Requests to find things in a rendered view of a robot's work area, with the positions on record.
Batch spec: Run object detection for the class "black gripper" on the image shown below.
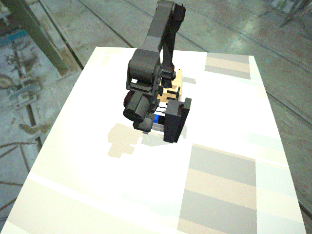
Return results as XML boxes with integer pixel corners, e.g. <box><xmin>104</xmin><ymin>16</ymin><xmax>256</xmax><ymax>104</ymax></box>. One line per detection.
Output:
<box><xmin>132</xmin><ymin>85</ymin><xmax>164</xmax><ymax>133</ymax></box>

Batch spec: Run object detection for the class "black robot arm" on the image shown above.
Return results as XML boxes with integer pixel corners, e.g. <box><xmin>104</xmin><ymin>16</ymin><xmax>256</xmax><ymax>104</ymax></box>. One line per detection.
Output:
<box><xmin>122</xmin><ymin>0</ymin><xmax>186</xmax><ymax>123</ymax></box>

